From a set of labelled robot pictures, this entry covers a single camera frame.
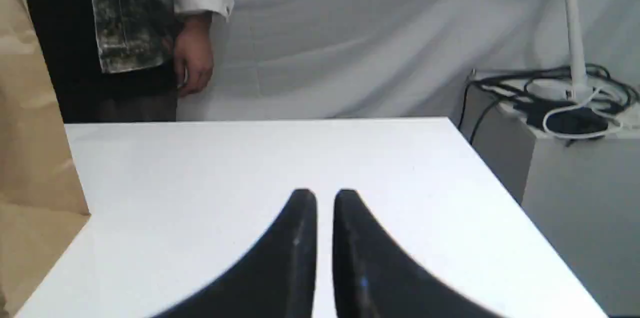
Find white cable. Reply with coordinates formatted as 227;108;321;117
542;86;626;139

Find black cable bundle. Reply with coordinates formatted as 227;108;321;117
457;63;640;146

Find person's left hand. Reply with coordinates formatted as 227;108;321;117
173;12;214;97

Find grey side cabinet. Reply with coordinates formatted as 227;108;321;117
455;64;640;318

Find brown paper bag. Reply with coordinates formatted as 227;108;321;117
0;0;90;318

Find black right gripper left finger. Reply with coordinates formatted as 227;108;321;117
158;189;318;318

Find person in white shirt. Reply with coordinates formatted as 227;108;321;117
27;0;234;124

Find white draped backdrop cloth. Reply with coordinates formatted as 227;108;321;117
178;0;639;121

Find white desk lamp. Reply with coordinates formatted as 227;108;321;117
558;0;594;103

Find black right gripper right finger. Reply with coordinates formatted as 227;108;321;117
333;189;496;318

